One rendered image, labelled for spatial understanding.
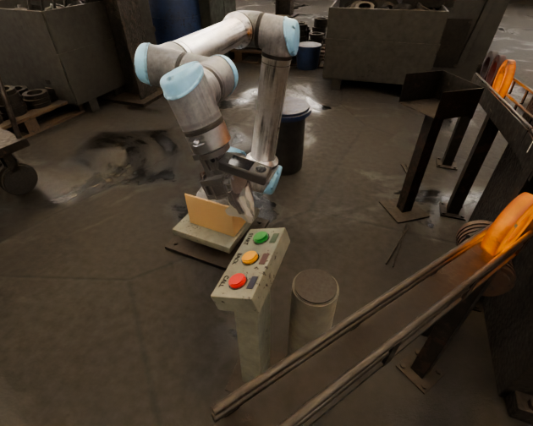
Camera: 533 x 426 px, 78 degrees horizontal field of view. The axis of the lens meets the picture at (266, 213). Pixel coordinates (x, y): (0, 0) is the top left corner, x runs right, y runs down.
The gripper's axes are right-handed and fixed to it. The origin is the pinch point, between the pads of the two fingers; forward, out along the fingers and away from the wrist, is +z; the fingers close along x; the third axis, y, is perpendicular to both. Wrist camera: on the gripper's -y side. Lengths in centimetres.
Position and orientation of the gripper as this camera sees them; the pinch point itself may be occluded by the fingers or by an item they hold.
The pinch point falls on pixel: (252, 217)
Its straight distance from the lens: 81.6
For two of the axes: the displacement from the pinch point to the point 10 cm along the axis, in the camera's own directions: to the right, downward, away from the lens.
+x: -3.4, 6.0, -7.3
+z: 3.3, 8.0, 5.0
